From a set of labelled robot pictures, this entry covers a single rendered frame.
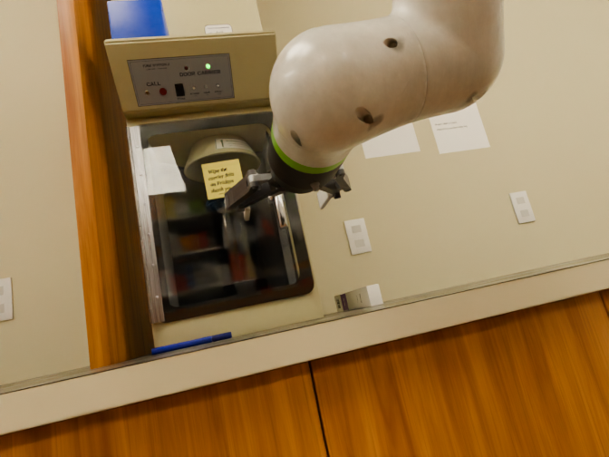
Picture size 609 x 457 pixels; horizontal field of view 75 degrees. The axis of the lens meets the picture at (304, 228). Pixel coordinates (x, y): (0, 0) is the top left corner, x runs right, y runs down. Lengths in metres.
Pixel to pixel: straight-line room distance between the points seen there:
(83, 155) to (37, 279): 0.61
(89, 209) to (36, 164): 0.69
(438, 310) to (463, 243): 0.92
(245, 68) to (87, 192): 0.39
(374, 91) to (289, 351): 0.30
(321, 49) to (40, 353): 1.14
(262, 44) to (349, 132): 0.55
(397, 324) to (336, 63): 0.32
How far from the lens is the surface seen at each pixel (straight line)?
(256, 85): 0.89
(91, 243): 0.75
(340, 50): 0.34
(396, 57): 0.36
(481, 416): 0.62
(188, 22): 1.04
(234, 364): 0.48
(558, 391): 0.68
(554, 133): 1.85
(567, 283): 0.66
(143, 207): 0.82
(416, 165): 1.47
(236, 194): 0.59
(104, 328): 0.72
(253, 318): 0.78
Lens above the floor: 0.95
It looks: 12 degrees up
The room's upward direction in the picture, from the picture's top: 12 degrees counter-clockwise
